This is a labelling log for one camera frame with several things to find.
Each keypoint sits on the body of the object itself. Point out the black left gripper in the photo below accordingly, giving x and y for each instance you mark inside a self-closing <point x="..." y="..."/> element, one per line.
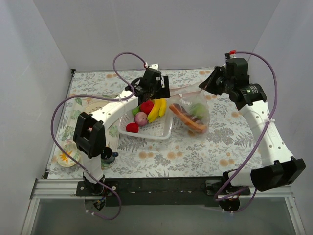
<point x="165" y="87"/>

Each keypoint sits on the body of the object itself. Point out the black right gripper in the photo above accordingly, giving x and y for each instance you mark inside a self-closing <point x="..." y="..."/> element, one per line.
<point x="216" y="81"/>

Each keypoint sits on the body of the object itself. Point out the yellow banana bunch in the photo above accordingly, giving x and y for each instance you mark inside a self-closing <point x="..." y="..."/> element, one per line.
<point x="158" y="109"/>

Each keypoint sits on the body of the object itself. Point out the green cabbage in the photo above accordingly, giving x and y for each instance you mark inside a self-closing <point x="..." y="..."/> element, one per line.
<point x="199" y="110"/>

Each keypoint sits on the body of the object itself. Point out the clear zip top bag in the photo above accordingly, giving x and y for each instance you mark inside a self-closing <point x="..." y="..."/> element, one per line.
<point x="188" y="95"/>

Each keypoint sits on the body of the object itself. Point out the green cucumber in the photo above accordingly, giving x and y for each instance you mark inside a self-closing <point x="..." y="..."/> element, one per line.
<point x="136" y="110"/>

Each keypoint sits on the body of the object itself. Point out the purple onion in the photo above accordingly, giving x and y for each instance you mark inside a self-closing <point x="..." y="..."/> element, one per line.
<point x="141" y="119"/>

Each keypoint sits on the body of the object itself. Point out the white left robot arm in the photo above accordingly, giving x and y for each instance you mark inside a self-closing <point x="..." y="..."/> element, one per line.
<point x="90" y="131"/>

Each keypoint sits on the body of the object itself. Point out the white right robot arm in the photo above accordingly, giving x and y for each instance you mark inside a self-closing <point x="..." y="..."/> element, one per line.
<point x="279" y="166"/>

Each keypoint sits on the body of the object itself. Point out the red apple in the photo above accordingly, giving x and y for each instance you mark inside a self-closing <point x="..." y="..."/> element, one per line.
<point x="146" y="107"/>

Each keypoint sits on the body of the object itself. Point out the white plastic basket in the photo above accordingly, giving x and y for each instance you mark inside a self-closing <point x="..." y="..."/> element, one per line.
<point x="160" y="129"/>

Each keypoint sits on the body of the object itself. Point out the red strawberry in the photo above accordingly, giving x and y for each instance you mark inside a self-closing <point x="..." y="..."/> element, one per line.
<point x="132" y="127"/>

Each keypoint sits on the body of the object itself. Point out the floral table mat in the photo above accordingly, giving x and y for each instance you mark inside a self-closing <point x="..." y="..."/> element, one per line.
<point x="184" y="154"/>

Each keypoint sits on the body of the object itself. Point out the pink beige round plate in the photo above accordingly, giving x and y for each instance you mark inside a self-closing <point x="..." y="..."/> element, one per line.
<point x="95" y="106"/>

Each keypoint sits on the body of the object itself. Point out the dark blue mug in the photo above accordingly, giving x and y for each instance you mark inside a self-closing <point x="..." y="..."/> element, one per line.
<point x="108" y="156"/>

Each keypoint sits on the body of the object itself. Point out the leaf patterned tray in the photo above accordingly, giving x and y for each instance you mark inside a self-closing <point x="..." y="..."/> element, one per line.
<point x="73" y="109"/>

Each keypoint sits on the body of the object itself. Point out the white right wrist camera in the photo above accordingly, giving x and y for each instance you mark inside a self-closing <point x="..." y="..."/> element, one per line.
<point x="230" y="54"/>

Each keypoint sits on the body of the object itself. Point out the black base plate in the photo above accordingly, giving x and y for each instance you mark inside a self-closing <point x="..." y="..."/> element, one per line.
<point x="167" y="191"/>

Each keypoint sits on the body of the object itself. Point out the aluminium frame rail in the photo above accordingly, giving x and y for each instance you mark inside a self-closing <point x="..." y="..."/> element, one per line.
<point x="60" y="207"/>

